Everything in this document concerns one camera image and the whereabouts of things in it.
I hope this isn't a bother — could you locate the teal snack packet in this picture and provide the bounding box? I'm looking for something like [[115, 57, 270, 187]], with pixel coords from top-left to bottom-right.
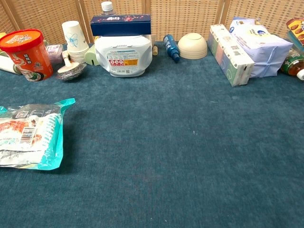
[[0, 98, 76, 171]]

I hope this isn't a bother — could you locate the long white tissue pack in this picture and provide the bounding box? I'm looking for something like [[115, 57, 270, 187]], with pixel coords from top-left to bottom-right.
[[208, 24, 256, 87]]

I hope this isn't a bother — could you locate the small purple plastic box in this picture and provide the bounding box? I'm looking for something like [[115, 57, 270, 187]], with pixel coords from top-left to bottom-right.
[[46, 44, 64, 65]]

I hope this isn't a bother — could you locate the blue spray bottle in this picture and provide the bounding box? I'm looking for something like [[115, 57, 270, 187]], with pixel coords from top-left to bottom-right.
[[162, 34, 181, 64]]

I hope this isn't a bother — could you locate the woven bamboo folding screen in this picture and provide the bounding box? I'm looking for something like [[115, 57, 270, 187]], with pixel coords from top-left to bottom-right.
[[0, 0, 304, 46]]

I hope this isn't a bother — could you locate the stack of white paper cups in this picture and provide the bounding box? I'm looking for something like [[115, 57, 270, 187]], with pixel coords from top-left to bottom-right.
[[61, 20, 90, 64]]

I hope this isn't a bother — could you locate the pale green plastic holder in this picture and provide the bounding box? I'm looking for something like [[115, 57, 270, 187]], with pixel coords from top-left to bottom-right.
[[84, 44, 97, 66]]

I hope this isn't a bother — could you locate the navy blue rectangular box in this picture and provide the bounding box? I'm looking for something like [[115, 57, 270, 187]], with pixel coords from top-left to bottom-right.
[[90, 14, 152, 37]]

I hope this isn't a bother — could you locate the red instant noodle cup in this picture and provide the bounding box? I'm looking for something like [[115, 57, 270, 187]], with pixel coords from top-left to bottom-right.
[[0, 29, 54, 82]]

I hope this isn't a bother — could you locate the green tea bottle white cap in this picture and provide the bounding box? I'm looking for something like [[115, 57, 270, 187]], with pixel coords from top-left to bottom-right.
[[280, 48, 304, 81]]

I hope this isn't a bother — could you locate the white plastic tub with label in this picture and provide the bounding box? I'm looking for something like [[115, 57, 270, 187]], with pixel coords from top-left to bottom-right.
[[94, 34, 153, 77]]

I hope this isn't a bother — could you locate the wet wipes pack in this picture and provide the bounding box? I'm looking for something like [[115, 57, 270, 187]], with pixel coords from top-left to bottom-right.
[[228, 16, 294, 78]]

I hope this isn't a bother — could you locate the beige bowl upside down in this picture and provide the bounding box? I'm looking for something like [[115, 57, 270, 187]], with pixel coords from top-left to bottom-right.
[[177, 32, 209, 60]]

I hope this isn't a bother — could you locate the dark teal table cover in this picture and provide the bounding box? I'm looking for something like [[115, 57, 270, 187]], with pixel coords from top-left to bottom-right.
[[0, 40, 304, 228]]

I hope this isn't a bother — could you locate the white tube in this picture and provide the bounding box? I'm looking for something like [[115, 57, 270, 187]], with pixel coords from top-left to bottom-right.
[[0, 55, 22, 76]]

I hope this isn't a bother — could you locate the clear water bottle white cap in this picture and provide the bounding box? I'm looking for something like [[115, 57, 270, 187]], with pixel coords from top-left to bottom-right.
[[100, 1, 114, 18]]

